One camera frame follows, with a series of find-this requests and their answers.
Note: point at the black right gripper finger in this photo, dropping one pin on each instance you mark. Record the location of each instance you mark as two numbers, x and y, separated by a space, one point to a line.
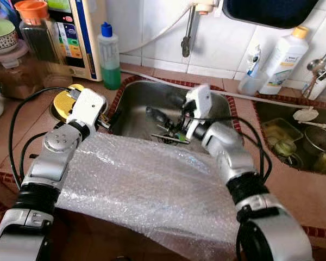
160 117

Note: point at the metal wall tap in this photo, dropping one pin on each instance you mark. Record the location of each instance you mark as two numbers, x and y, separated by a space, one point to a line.
186 46

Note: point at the sink drain strainer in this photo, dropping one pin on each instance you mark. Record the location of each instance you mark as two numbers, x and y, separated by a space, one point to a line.
171 138

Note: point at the steel bowl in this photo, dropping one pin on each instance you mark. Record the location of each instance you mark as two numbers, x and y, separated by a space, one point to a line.
52 110

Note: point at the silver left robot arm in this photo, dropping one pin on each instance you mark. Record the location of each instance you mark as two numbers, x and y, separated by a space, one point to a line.
49 157

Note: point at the square glass container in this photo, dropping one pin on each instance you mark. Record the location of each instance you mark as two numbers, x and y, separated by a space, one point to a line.
280 133

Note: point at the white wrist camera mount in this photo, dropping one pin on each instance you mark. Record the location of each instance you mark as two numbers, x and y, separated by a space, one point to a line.
201 100
87 106

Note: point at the white detergent bottle orange cap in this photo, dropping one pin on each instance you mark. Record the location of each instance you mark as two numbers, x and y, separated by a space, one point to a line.
282 62

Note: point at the clear container brown contents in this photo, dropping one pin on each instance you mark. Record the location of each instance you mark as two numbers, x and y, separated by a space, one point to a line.
22 79

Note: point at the green patterned bowl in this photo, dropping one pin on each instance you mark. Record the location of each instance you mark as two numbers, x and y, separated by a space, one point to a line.
2 35

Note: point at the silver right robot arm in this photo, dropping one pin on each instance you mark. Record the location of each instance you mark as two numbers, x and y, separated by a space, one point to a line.
228 152

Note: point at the clear plastic cup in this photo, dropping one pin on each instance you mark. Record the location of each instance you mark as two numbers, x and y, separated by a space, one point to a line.
250 87

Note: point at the black hanging pan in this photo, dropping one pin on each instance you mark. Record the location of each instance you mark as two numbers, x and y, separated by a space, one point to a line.
271 13

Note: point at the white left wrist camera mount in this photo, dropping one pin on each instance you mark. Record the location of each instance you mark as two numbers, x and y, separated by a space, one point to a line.
87 106

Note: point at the beige water ionizer appliance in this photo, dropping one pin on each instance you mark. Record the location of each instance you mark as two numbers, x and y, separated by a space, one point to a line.
92 38

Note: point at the chrome sink faucet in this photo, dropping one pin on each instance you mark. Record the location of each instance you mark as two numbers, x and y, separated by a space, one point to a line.
315 65

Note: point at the steel pot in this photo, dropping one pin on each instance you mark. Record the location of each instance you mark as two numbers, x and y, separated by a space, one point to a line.
320 141

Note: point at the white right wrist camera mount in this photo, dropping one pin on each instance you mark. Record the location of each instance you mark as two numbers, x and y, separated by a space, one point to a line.
201 100

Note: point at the clear bubble wrap sheet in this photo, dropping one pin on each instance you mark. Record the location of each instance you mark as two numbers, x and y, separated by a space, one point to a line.
152 185

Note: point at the green liquid bottle blue cap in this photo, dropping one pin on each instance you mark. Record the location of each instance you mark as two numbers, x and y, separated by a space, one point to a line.
110 76

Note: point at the pink container lid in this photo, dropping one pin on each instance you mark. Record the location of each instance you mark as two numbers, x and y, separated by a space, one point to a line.
19 53

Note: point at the small white bottle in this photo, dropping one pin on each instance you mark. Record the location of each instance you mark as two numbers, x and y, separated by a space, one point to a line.
254 60

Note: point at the clear jar orange lid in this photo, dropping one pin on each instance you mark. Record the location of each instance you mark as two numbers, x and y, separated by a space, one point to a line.
38 38

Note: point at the steel sink basin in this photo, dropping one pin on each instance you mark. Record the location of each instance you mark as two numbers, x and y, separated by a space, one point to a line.
136 109
271 111

